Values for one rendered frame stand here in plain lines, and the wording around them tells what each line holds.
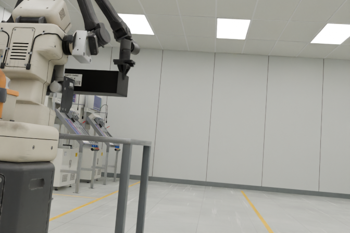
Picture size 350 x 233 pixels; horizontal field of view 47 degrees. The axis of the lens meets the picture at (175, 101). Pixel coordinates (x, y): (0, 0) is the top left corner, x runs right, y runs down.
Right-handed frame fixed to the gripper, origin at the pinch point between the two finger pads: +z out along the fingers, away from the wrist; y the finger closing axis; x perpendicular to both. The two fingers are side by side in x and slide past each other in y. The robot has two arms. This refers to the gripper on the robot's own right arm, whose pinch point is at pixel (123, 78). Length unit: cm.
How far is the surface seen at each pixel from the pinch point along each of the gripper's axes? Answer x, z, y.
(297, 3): -392, -182, -124
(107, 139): -1.9, 31.6, 6.4
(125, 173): -1.7, 48.0, -4.8
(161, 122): -684, -10, 131
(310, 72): -714, -143, -190
